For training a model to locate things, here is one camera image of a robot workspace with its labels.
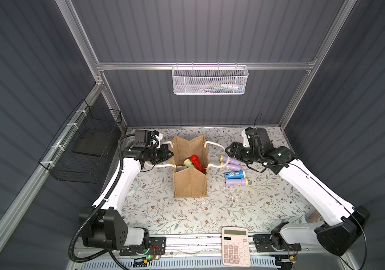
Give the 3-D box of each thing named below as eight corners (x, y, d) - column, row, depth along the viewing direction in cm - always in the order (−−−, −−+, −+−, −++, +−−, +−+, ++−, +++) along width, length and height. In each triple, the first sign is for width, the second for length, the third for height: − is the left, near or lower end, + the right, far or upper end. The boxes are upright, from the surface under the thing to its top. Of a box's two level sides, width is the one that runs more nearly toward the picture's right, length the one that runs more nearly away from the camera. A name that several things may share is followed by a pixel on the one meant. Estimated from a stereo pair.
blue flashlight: (225, 180, 96) (226, 176, 93) (224, 174, 99) (225, 170, 95) (244, 179, 96) (245, 176, 93) (243, 174, 99) (244, 170, 95)
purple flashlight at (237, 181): (226, 187, 94) (227, 183, 90) (225, 181, 96) (226, 178, 92) (247, 187, 94) (249, 183, 90) (246, 181, 96) (248, 178, 92)
